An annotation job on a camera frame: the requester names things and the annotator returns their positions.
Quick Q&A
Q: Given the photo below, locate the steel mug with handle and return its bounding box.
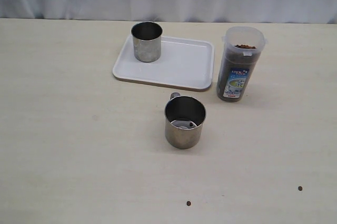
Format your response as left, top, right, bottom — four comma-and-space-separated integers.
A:
164, 92, 206, 149

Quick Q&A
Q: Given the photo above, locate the steel mug with pellets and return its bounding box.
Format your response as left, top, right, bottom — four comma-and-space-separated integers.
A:
131, 22, 163, 63

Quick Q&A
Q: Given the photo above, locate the clear plastic container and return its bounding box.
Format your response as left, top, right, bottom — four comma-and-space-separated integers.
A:
216, 26, 266, 102

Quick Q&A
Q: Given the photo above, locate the white plastic tray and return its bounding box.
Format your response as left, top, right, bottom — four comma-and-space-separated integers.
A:
112, 35, 215, 91

